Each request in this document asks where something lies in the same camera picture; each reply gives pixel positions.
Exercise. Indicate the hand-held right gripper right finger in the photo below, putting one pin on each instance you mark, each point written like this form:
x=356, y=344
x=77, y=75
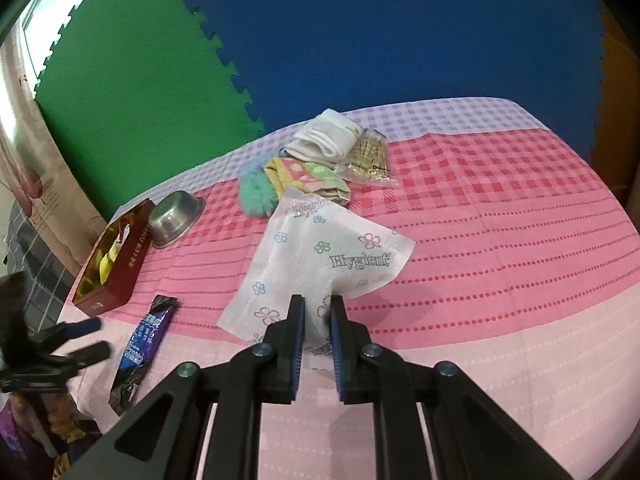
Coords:
x=336, y=340

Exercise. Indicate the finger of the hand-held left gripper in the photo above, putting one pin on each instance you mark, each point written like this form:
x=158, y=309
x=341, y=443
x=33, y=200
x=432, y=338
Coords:
x=87, y=352
x=75, y=329

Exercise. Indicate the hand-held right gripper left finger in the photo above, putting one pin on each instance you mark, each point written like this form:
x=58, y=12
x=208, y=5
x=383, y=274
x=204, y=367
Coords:
x=298, y=330

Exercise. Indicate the white floral tissue packet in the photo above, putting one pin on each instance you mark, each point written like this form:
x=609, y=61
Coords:
x=300, y=260

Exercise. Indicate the red tin box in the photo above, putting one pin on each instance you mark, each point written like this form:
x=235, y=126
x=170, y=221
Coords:
x=127, y=265

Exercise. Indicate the yellow pink polka-dot cloth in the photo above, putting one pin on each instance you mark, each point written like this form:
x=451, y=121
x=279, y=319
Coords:
x=310, y=175

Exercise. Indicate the bag of cotton swabs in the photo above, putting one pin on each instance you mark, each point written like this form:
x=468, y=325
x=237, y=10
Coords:
x=367, y=160

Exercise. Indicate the white towel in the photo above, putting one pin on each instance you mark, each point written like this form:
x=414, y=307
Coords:
x=325, y=135

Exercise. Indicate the blue black snack packet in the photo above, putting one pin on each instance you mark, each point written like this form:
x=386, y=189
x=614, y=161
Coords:
x=142, y=345

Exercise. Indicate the purple cloth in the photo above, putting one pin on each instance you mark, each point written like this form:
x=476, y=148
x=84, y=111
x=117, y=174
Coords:
x=17, y=422

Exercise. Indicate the yellow patterned cloth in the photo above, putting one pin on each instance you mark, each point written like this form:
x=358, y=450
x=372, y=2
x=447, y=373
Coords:
x=67, y=412

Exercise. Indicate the yellow item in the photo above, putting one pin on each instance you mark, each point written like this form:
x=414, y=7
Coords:
x=106, y=262

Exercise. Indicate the small metal bowl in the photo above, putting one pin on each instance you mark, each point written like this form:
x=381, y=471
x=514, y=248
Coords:
x=172, y=220

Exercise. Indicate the pink checked tablecloth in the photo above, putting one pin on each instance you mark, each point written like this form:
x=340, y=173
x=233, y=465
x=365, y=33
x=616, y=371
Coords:
x=475, y=260

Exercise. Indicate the beige printed curtain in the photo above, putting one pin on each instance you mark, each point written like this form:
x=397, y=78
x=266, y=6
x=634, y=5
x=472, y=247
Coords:
x=35, y=170

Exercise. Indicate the green foam mat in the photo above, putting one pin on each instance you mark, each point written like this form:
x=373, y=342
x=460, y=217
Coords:
x=135, y=85

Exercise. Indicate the blue foam mat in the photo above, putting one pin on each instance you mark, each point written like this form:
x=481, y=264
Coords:
x=400, y=35

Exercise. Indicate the orange foam mat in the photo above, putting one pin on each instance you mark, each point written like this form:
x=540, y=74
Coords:
x=617, y=110

